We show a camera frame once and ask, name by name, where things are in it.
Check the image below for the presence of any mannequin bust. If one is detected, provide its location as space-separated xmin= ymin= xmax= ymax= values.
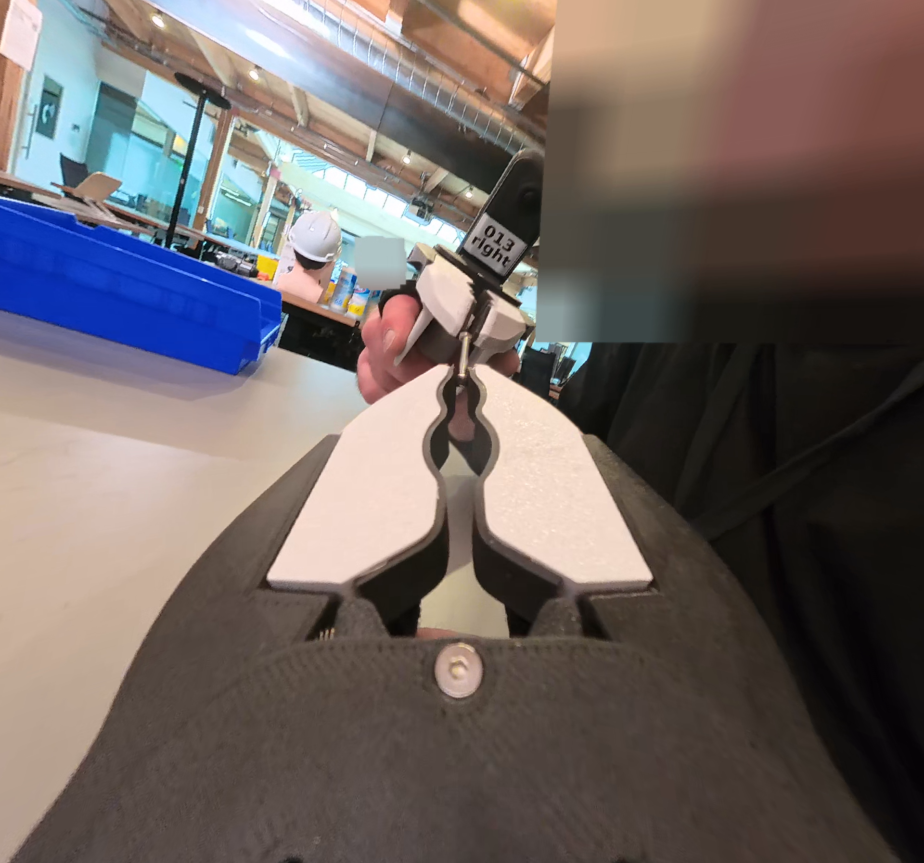
xmin=276 ymin=242 xmax=334 ymax=296

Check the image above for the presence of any blue plastic bin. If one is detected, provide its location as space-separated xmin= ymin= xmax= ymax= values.
xmin=0 ymin=198 xmax=282 ymax=375

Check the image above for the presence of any dark framed wall picture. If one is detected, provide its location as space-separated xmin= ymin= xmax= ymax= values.
xmin=39 ymin=75 xmax=67 ymax=141

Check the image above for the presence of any grey desk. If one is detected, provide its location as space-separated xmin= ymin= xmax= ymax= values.
xmin=0 ymin=311 xmax=510 ymax=863

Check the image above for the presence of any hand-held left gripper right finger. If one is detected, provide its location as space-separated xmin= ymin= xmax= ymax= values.
xmin=462 ymin=365 xmax=655 ymax=637

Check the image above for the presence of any person's right hand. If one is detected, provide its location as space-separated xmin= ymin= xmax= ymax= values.
xmin=357 ymin=295 xmax=521 ymax=447

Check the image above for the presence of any white hard hat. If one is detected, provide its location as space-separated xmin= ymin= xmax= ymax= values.
xmin=289 ymin=210 xmax=343 ymax=263

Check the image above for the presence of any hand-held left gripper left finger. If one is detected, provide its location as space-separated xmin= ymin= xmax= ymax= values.
xmin=266 ymin=365 xmax=456 ymax=637

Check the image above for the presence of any paper notice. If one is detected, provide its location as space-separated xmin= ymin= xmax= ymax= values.
xmin=0 ymin=0 xmax=42 ymax=72

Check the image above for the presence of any black floor lamp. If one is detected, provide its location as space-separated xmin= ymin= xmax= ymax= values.
xmin=167 ymin=73 xmax=232 ymax=251

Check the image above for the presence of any person's black clothing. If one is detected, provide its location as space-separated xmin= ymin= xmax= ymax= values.
xmin=549 ymin=342 xmax=924 ymax=863

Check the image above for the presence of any wooden board on stand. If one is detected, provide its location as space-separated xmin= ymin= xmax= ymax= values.
xmin=52 ymin=172 xmax=124 ymax=206

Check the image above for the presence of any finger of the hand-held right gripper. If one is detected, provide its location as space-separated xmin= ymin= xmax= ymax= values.
xmin=475 ymin=292 xmax=526 ymax=357
xmin=394 ymin=258 xmax=479 ymax=368

